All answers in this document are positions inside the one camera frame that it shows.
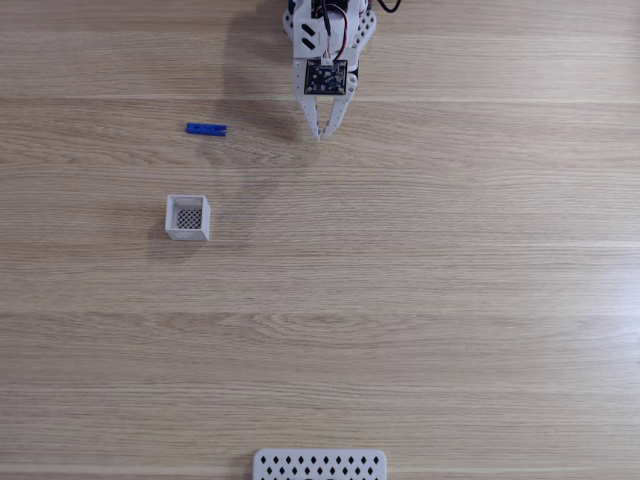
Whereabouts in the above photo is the blue clothes peg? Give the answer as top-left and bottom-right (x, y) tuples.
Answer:
(185, 122), (229, 137)

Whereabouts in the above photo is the small white mesh crate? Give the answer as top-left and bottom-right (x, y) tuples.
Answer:
(164, 194), (212, 243)

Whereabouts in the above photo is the white perforated plate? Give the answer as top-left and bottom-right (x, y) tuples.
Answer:
(252, 448), (388, 480)

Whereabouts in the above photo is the red and white wire bundle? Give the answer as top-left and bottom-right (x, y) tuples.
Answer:
(321, 3), (350, 66)

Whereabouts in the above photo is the black camera circuit board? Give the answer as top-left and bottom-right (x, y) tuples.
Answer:
(303, 58), (350, 97)

